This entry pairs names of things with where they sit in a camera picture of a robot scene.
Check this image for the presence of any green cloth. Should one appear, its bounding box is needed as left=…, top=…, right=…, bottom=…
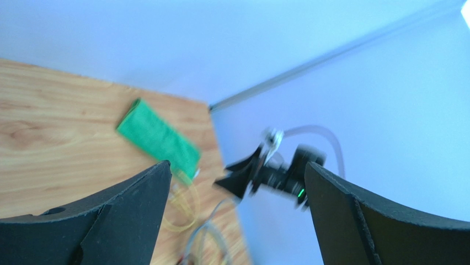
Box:
left=116, top=98, right=201, bottom=186

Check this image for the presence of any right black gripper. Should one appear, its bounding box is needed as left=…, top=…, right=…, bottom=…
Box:
left=213, top=145, right=307, bottom=208

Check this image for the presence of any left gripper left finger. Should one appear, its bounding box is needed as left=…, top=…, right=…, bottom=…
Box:
left=1, top=161, right=172, bottom=264

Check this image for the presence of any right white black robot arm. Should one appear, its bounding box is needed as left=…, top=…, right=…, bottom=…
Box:
left=213, top=145, right=326, bottom=209

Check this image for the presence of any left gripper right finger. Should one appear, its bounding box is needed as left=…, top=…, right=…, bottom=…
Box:
left=305, top=163, right=469, bottom=264

